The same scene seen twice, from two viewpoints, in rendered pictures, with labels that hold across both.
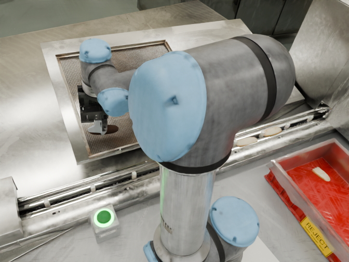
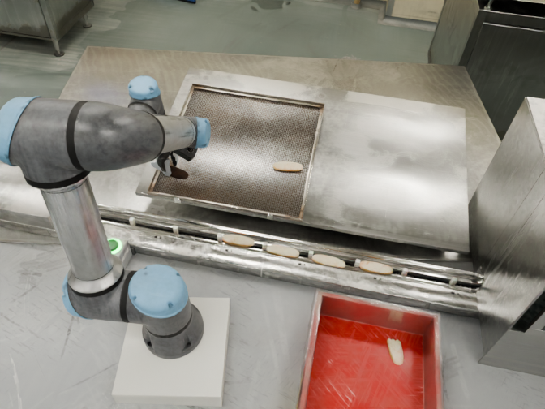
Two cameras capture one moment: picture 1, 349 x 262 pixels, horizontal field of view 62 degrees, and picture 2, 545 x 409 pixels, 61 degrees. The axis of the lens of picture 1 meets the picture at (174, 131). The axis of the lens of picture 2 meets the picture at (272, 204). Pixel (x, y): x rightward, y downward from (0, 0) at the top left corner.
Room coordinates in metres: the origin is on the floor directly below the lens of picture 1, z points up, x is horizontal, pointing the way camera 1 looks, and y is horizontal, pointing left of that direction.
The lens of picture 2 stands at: (0.09, -0.70, 1.98)
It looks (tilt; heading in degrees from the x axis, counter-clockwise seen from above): 48 degrees down; 42
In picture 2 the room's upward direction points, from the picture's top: 4 degrees clockwise
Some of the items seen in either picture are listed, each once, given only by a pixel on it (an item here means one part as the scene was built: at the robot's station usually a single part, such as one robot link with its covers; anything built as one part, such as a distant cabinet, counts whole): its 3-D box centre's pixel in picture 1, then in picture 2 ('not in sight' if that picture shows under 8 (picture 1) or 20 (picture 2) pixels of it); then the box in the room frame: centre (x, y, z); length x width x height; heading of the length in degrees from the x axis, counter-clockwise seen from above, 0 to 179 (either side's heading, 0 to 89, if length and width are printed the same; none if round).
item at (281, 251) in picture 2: not in sight; (282, 250); (0.74, -0.17, 0.86); 0.10 x 0.04 x 0.01; 124
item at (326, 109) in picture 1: (323, 109); (479, 277); (1.06, -0.64, 0.89); 0.06 x 0.01 x 0.06; 34
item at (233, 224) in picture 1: (227, 228); (158, 298); (0.33, -0.16, 1.05); 0.13 x 0.12 x 0.14; 128
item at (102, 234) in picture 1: (104, 225); (115, 256); (0.37, 0.16, 0.84); 0.08 x 0.08 x 0.11; 34
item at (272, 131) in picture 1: (272, 131); (375, 267); (0.90, -0.41, 0.86); 0.10 x 0.04 x 0.01; 124
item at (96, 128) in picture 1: (96, 129); (160, 166); (0.62, 0.25, 0.98); 0.06 x 0.03 x 0.09; 113
